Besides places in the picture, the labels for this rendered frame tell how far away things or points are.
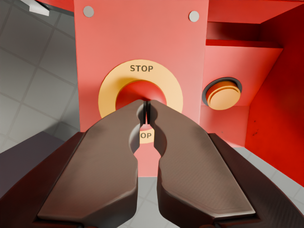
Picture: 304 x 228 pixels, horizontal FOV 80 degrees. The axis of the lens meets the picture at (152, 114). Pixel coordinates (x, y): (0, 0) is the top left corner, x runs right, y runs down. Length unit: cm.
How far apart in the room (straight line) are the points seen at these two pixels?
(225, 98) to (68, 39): 87
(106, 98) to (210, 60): 11
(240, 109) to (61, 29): 90
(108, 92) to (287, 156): 18
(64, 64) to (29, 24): 23
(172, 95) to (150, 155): 6
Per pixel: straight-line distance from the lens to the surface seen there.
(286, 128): 22
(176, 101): 16
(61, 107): 103
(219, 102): 23
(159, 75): 16
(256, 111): 26
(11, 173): 78
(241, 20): 50
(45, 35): 105
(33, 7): 109
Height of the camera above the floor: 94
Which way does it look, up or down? 78 degrees down
